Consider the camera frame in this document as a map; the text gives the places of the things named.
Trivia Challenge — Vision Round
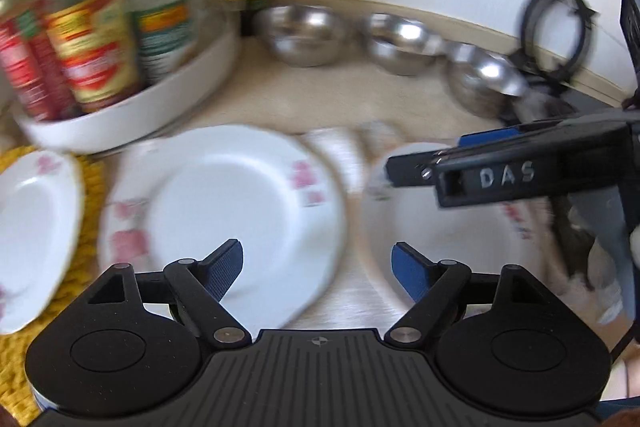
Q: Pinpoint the small floral plate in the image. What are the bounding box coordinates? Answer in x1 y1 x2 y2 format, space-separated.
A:
360 157 549 310

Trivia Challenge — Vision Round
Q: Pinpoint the steel bowl stove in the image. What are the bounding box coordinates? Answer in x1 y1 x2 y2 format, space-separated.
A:
445 42 528 119

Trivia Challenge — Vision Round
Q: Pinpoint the steel bowl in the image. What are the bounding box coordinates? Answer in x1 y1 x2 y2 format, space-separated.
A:
359 13 446 77

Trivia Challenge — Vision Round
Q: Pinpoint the steel bowl tray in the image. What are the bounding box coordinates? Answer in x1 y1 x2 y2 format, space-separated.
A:
254 3 354 68

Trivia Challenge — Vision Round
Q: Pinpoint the gloved right hand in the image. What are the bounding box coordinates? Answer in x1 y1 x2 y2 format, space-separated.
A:
548 186 639 324

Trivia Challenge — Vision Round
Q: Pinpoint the black gas stove top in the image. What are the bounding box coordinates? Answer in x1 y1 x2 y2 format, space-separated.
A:
512 76 639 127

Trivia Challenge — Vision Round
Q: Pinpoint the white towel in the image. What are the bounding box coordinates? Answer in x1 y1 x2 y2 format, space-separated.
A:
299 120 402 193

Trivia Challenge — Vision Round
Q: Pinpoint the black stove pan support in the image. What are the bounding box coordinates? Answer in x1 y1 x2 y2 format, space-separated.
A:
509 0 597 90

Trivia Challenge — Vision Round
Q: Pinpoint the white turntable tray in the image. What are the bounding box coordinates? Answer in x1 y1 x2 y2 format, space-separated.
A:
11 12 241 155

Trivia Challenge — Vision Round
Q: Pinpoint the red label soy sauce bottle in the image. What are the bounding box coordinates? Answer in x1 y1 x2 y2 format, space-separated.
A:
1 0 78 121

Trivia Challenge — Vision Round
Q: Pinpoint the yellow cap vinegar bottle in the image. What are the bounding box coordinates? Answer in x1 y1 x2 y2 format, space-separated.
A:
44 0 142 113

